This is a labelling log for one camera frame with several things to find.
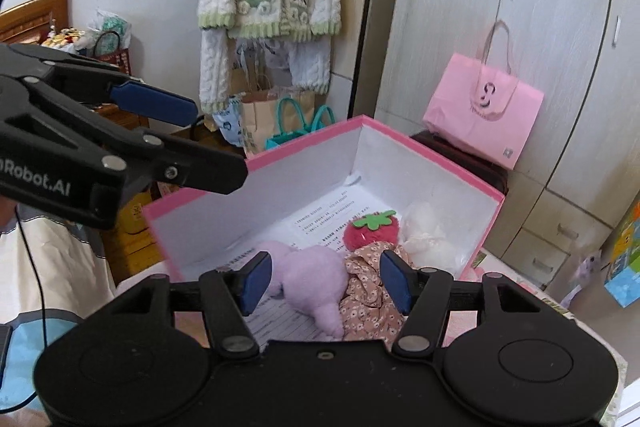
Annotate floral tablecloth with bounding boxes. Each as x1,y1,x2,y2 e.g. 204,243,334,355
450,251,628,427

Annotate black cable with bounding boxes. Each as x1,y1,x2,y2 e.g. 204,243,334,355
0,206,47,410

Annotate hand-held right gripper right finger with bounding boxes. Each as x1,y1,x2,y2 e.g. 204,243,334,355
379,251,556,356

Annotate person's white blue shirt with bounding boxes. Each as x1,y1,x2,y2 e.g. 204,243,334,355
0,207,118,413

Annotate white blue printed bag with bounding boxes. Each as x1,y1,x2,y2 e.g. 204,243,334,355
212,99,246,145

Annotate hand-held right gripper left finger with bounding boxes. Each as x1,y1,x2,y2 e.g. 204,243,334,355
107,251,274,356

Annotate red patterned bag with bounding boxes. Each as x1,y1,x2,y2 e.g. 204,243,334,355
92,31,132,75

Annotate floral fabric scrunchie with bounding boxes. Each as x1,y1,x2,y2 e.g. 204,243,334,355
340,242,416,340

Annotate pink shopping bag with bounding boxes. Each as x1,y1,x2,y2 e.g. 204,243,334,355
422,21,546,171

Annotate yellow printed carton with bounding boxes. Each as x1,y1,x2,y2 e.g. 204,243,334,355
117,187,163,238

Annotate pink cardboard box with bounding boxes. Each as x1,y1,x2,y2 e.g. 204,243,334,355
144,115,506,350

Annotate brown paper bag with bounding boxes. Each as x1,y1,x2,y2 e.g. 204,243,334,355
240,74,316,158

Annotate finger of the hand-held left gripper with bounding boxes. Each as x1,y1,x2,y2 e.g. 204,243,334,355
0,76,249,196
0,44,197,126

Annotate strawberry plush toy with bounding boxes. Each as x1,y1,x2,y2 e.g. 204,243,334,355
343,210,401,253

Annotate colourful gift bag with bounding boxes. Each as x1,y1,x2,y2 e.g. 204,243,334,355
602,202,640,308

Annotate wooden bed headboard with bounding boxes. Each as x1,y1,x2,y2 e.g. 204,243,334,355
0,0,71,45

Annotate white plastic bag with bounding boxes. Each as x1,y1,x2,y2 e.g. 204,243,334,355
400,201,473,278
89,8,132,50

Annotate dark case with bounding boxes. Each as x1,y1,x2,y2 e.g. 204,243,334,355
410,129,508,198

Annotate teal tote bag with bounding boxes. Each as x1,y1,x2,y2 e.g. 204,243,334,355
265,97,336,150

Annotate purple plush toy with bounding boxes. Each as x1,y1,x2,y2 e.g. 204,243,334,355
255,241,348,340

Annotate printed paper sheet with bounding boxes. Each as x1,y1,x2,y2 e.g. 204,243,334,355
185,189,396,343

